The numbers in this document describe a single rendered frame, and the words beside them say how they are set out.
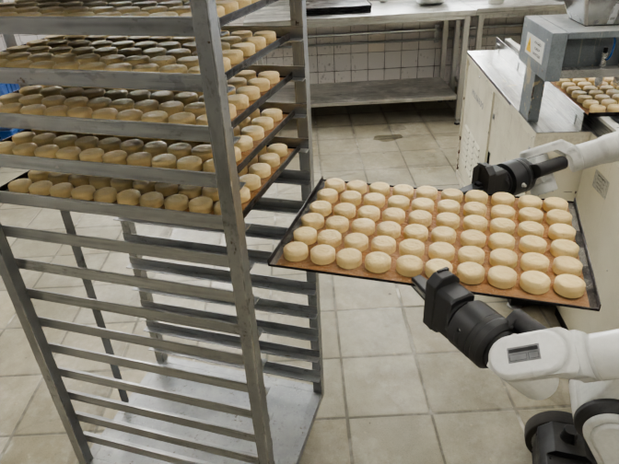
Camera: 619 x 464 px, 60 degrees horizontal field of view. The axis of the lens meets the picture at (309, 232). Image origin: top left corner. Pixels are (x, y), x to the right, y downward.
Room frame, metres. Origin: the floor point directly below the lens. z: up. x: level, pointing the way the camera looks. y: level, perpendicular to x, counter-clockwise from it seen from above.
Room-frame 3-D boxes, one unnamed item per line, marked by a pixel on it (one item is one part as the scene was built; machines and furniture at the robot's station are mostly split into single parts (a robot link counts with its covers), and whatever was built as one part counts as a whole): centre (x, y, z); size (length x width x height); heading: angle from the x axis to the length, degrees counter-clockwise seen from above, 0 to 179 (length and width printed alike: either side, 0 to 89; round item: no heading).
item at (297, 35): (1.38, 0.30, 1.32); 0.64 x 0.03 x 0.03; 71
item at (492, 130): (2.42, -1.24, 0.42); 1.28 x 0.72 x 0.84; 175
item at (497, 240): (0.91, -0.38, 0.97); 0.05 x 0.05 x 0.02
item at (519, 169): (1.20, -0.47, 0.96); 0.12 x 0.10 x 0.13; 116
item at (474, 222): (0.99, -0.35, 0.97); 0.05 x 0.05 x 0.02
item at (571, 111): (2.44, -1.03, 0.88); 1.28 x 0.01 x 0.07; 175
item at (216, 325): (1.01, 0.42, 0.78); 0.64 x 0.03 x 0.03; 71
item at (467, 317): (0.71, -0.25, 0.96); 0.12 x 0.10 x 0.13; 26
